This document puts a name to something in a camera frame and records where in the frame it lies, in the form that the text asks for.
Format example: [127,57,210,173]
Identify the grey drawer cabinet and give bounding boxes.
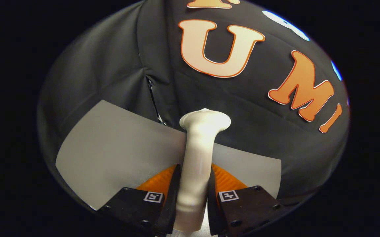
[55,100,282,211]

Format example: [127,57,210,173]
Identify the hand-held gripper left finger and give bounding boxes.
[99,164,181,237]

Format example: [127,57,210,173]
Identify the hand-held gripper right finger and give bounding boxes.
[207,163,287,237]

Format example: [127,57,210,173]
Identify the white garment steamer head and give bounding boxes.
[173,108,231,232]

